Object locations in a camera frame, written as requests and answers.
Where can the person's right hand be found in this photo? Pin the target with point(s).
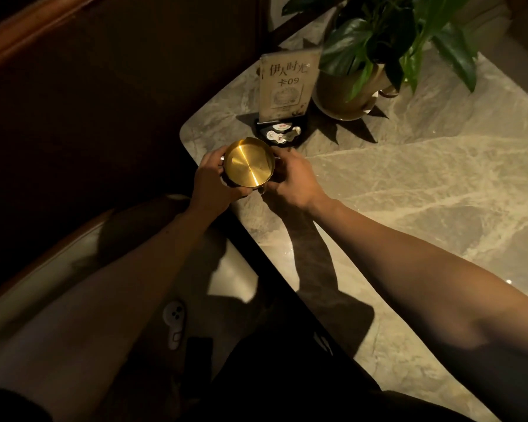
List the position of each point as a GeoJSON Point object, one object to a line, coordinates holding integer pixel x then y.
{"type": "Point", "coordinates": [297, 182]}

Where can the person's left hand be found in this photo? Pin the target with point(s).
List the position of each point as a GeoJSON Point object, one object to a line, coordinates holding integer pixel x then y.
{"type": "Point", "coordinates": [207, 184]}

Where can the person's right thumb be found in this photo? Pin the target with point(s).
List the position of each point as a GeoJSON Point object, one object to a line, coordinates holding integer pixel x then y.
{"type": "Point", "coordinates": [270, 191]}

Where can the person's left thumb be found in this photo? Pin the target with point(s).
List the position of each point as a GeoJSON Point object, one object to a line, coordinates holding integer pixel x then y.
{"type": "Point", "coordinates": [238, 194]}

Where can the gold metal cup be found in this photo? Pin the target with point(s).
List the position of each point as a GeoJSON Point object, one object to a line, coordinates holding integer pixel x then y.
{"type": "Point", "coordinates": [249, 163]}

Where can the person's left forearm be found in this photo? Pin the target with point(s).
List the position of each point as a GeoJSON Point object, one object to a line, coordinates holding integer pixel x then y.
{"type": "Point", "coordinates": [127, 294]}

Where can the person's right forearm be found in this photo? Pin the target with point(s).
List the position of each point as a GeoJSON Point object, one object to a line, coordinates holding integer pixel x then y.
{"type": "Point", "coordinates": [422, 285]}

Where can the black call button base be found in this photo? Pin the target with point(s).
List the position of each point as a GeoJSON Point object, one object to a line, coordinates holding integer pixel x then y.
{"type": "Point", "coordinates": [281, 132]}

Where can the beige bench seat cushion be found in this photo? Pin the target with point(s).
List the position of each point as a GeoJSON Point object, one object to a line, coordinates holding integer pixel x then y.
{"type": "Point", "coordinates": [229, 276]}

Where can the acrylic table sign card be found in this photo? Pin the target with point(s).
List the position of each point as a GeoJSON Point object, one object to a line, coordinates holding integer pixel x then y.
{"type": "Point", "coordinates": [287, 83]}

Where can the beige plant pot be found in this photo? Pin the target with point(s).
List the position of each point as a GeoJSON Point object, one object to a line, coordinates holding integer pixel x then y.
{"type": "Point", "coordinates": [334, 92]}

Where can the white handheld controller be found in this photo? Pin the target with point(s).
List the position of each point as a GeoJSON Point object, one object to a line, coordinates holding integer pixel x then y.
{"type": "Point", "coordinates": [174, 323]}

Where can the black phone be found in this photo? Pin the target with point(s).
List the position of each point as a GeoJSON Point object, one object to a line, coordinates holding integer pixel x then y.
{"type": "Point", "coordinates": [199, 362]}

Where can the dark brown bench backrest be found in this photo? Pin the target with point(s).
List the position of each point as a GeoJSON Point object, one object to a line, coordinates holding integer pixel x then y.
{"type": "Point", "coordinates": [97, 92]}

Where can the person's black shorts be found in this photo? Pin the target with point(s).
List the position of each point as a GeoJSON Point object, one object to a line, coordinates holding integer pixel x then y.
{"type": "Point", "coordinates": [299, 373]}

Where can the green leafy plant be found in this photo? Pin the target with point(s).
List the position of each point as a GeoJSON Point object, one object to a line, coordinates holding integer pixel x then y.
{"type": "Point", "coordinates": [378, 35]}

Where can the beige chair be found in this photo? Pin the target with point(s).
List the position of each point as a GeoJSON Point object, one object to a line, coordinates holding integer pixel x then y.
{"type": "Point", "coordinates": [515, 43]}

